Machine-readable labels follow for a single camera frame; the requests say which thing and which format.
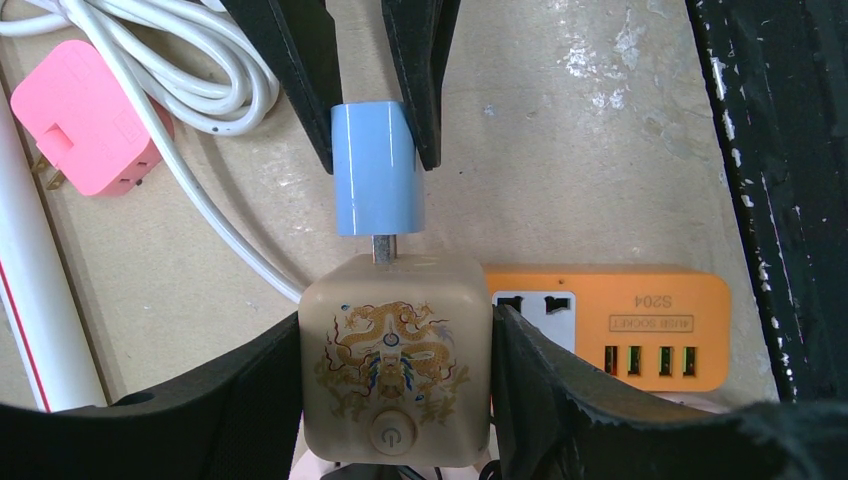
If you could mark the white PVC pipe frame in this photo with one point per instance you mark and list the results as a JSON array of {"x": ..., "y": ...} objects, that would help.
[{"x": 36, "y": 293}]

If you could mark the pink square charger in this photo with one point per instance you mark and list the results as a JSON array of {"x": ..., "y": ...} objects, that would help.
[{"x": 83, "y": 122}]

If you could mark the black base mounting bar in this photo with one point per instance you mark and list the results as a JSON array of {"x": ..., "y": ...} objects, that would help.
[{"x": 776, "y": 72}]

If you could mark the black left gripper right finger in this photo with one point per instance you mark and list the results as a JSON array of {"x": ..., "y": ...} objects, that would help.
[{"x": 558, "y": 417}]

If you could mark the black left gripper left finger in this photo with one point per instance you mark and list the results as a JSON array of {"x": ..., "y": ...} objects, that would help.
[{"x": 234, "y": 417}]

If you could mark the orange power strip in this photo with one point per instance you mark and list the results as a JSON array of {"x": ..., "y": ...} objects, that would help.
[{"x": 657, "y": 328}]

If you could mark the black charger adapter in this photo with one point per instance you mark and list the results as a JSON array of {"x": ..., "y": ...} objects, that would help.
[{"x": 492, "y": 470}]

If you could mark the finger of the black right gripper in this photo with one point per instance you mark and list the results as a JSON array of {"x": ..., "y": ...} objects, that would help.
[
  {"x": 420, "y": 34},
  {"x": 297, "y": 41}
]

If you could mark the beige cube socket adapter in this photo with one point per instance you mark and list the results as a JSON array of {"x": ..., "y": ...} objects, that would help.
[{"x": 396, "y": 361}]

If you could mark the blue square charger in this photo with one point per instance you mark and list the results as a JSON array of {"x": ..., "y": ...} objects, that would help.
[{"x": 378, "y": 179}]

